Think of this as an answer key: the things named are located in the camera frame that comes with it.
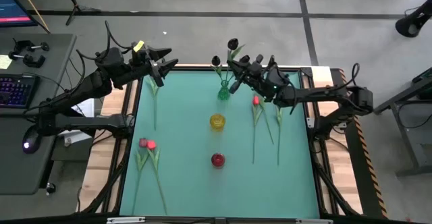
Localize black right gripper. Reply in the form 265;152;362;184
227;55;283;102

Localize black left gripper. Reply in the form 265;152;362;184
130;47;180;88

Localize pink artificial tulip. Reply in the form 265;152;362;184
145;76;160;131
275;105;284;167
132;137;149;215

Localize yellow glass vase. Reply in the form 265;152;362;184
209;113;226;132

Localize green glass vase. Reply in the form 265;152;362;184
217;79;231;101

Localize red ribbed glass vase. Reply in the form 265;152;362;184
211;152;226;169

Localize white papers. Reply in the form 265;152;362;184
55;97;102;147

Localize black tripod stand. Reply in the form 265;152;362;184
55;0;102;26

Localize teal table mat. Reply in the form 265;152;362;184
119;69;321;220

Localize black C-clamp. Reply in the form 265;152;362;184
7;51;47;69
11;38;51;53

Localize wooden stick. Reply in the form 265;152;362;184
13;0;51;34

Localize backlit keyboard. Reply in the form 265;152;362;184
0;74;41;109

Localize black computer mouse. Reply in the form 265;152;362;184
22;125;44;155

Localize yellow sticky note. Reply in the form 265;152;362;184
0;54;14;70

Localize desk computer monitor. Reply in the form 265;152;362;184
0;0;38;28

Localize hazard striped board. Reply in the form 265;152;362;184
332;67;389;218

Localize black cone stand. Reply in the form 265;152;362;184
394;0;432;38

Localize gray desk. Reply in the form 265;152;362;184
0;33;78;196

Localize gray metal cart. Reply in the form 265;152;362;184
373;67;432;177

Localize black metal table frame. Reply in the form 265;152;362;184
79;57;364;224

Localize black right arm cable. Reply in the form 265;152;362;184
350;62;360;84

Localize silver frame bracket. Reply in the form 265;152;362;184
107;216;146;224
296;218;333;224

